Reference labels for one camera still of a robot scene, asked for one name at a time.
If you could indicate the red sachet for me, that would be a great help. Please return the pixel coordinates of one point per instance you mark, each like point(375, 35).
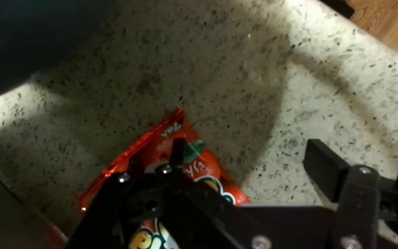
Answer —
point(199, 161)

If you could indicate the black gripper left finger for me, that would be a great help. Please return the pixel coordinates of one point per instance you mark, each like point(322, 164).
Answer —
point(175, 177)

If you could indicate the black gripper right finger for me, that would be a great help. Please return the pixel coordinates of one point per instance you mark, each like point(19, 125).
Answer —
point(341, 180)

